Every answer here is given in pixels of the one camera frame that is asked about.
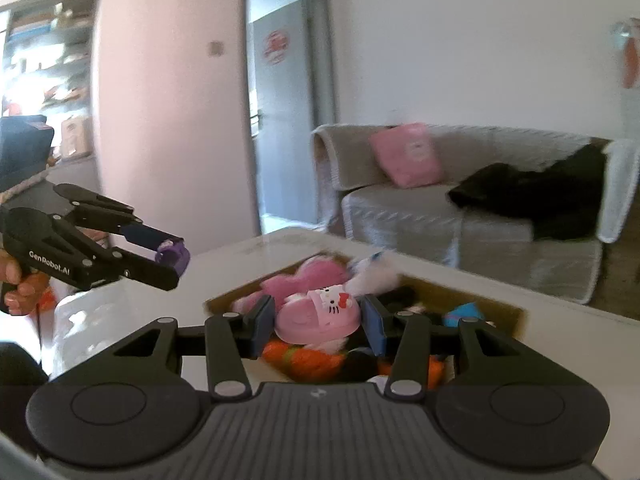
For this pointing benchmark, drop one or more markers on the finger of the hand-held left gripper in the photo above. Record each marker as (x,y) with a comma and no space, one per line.
(145,270)
(150,236)

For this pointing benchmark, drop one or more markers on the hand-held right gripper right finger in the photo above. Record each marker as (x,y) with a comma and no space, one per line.
(372,325)

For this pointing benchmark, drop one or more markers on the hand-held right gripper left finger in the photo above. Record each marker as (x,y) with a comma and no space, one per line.
(262,327)

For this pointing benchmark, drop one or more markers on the purple cartoon slipper toy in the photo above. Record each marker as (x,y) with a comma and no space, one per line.
(172,257)

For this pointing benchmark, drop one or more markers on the pink cat slipper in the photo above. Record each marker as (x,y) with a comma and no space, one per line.
(310,317)

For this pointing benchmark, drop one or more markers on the cardboard box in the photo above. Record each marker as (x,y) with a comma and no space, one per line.
(507,315)

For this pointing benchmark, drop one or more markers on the white desktop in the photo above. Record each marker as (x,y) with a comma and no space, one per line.
(575,340)

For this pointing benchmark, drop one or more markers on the person's left hand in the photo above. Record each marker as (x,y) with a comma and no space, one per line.
(25,292)

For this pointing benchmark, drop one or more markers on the orange sock bundle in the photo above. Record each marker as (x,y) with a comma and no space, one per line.
(305,360)

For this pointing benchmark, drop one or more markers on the grey sofa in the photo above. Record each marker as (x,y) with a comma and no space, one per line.
(400,210)

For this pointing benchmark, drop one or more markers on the dark clothing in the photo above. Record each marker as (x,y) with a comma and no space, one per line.
(20,390)

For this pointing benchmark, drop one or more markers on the pink cushion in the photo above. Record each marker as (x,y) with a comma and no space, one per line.
(407,155)

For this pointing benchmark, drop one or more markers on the storage shelf with goods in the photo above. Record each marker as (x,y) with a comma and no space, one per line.
(50,60)

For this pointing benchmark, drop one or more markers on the blue grey door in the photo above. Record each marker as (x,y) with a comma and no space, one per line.
(285,110)

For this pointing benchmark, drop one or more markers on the black jacket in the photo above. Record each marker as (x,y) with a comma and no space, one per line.
(540,195)

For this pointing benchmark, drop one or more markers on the round red door sticker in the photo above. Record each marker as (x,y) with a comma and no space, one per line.
(276,47)

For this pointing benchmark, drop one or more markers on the white quilted armrest cover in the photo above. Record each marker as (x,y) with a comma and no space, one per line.
(620,185)

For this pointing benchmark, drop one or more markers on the wall switch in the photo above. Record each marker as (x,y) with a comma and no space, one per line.
(216,48)

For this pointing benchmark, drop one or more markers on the orange wall hanging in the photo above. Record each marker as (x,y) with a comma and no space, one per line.
(629,60)

